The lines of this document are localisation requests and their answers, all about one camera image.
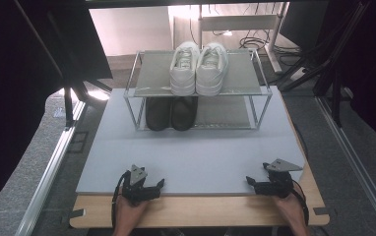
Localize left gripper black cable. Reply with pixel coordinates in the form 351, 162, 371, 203
110, 170, 132, 229

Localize metal shoe rack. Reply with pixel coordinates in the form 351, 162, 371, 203
123, 48, 274, 132

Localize black board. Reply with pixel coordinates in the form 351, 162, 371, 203
47, 0, 113, 82

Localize black floor cables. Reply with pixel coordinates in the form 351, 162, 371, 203
239, 34, 303, 58

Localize black tripod stand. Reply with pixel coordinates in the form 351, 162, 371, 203
62, 77, 113, 129

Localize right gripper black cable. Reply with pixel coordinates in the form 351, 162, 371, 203
290, 188, 310, 227

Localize white sneaker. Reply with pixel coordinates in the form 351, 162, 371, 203
195, 41, 229, 97
169, 40, 202, 96

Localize black metal stands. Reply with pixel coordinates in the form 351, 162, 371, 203
276, 0, 374, 127

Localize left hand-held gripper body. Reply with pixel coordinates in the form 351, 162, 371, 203
120, 164, 155, 206

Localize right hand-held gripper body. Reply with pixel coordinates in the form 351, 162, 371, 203
263, 157, 303, 200

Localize person's right hand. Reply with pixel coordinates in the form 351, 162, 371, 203
271, 185, 309, 228

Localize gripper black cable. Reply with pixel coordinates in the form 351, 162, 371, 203
110, 170, 132, 229
290, 188, 310, 227

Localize black slipper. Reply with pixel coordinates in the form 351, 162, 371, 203
145, 96, 173, 132
170, 95, 199, 132

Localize white metal desk frame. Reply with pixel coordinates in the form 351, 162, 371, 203
197, 3, 290, 74

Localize person's left hand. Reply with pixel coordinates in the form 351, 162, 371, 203
111, 190, 151, 233

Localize light grey mat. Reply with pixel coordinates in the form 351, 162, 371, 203
76, 86, 307, 197

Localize aluminium rail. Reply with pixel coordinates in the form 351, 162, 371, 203
315, 96, 376, 235
14, 99, 87, 236

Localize black tape piece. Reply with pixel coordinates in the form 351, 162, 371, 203
313, 206, 331, 216
67, 208, 86, 220

